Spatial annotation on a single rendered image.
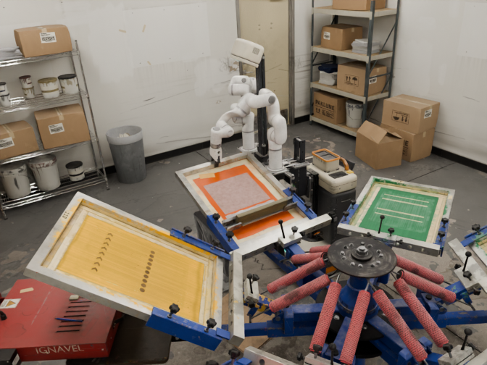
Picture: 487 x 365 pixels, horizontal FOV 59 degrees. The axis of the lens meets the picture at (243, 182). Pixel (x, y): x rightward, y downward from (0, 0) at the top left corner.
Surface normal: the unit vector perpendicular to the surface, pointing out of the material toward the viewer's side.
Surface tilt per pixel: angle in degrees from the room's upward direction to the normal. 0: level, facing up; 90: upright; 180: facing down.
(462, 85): 90
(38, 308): 0
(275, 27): 90
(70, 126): 89
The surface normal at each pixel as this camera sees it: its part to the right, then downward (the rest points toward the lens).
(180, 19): 0.52, 0.36
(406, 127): -0.81, 0.32
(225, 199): 0.08, -0.76
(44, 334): -0.05, -0.89
